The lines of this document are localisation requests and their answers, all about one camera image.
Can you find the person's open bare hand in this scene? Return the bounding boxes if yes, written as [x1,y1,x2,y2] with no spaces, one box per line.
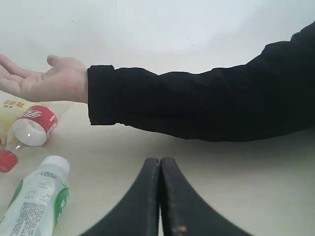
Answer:
[0,54,88,103]

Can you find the black sleeved forearm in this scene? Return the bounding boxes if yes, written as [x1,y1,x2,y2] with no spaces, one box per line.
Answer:
[87,24,315,142]

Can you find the yellow drink bottle red cap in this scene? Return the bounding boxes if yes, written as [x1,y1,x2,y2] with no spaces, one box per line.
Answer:
[0,96,34,145]

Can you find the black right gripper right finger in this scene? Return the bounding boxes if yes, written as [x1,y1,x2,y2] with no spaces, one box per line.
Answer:
[160,157,250,236]

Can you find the clear red label cola bottle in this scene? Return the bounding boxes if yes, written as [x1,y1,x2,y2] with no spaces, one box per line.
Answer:
[0,101,73,173]

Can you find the green white label bottle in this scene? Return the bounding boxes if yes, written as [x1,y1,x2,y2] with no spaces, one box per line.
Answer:
[0,155,70,236]

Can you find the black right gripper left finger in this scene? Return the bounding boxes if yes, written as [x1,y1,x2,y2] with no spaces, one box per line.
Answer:
[82,158,160,236]

